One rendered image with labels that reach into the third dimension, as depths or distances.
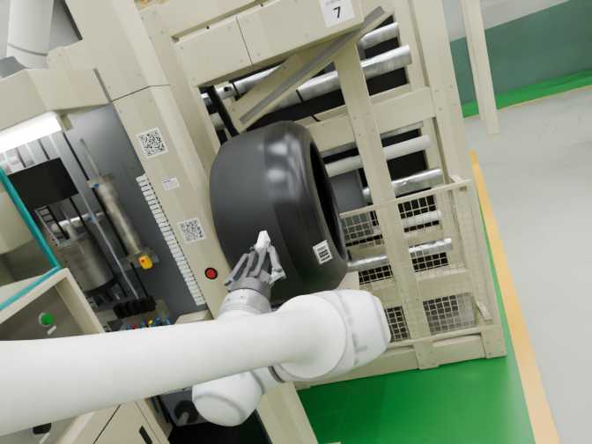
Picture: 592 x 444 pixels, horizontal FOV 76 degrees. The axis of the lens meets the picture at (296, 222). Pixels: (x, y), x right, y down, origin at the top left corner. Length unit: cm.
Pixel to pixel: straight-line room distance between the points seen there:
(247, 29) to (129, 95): 43
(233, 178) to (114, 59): 48
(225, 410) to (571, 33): 1006
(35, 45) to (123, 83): 59
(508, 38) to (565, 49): 112
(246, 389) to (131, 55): 94
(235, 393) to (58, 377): 27
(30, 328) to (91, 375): 89
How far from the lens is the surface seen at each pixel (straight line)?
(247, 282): 70
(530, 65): 1017
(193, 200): 122
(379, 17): 148
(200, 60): 142
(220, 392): 55
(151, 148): 123
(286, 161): 99
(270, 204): 97
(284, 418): 165
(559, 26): 1022
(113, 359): 35
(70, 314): 131
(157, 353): 36
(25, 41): 177
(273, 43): 136
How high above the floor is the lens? 151
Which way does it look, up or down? 18 degrees down
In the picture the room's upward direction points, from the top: 19 degrees counter-clockwise
